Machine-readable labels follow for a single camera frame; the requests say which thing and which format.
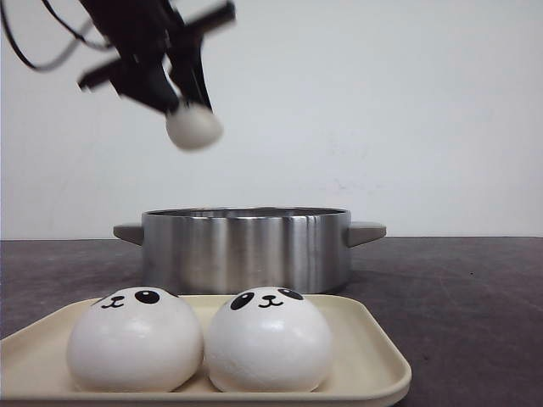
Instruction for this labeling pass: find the panda bun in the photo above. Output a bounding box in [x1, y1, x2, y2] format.
[66, 287, 204, 393]
[165, 98, 223, 151]
[204, 287, 333, 393]

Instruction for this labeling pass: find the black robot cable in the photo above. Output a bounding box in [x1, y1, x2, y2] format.
[0, 0, 114, 72]

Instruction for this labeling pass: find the stainless steel steamer pot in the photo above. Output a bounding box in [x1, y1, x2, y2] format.
[113, 207, 386, 294]

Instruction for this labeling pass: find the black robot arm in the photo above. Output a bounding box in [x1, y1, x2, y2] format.
[78, 1, 235, 114]

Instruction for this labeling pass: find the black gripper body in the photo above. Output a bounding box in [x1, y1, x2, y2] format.
[78, 1, 235, 89]

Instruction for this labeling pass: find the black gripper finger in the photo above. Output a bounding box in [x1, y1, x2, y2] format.
[167, 31, 212, 110]
[114, 64, 179, 114]

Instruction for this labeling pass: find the cream plastic tray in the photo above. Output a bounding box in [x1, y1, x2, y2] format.
[1, 295, 411, 406]

